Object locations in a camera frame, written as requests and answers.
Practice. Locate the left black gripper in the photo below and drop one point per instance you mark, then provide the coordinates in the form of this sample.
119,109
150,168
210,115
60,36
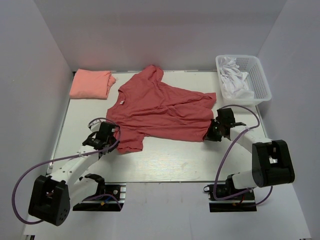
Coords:
114,141

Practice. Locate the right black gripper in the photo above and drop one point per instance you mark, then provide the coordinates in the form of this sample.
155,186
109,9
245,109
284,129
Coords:
210,135

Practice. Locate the red t-shirt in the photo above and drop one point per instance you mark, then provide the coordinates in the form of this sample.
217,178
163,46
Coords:
148,107

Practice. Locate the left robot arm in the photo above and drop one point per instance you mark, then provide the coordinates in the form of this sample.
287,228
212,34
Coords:
55,195

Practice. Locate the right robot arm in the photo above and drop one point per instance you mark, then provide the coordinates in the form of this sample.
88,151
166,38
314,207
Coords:
271,162

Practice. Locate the white crumpled t-shirt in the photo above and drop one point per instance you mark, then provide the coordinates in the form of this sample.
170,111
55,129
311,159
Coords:
234,84

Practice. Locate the white plastic basket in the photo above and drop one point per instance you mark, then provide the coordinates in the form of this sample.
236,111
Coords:
256,80

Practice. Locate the folded salmon t-shirt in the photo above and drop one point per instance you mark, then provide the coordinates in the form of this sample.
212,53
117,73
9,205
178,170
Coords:
88,84

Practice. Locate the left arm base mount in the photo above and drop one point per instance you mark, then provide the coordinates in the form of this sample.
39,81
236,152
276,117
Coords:
111,199

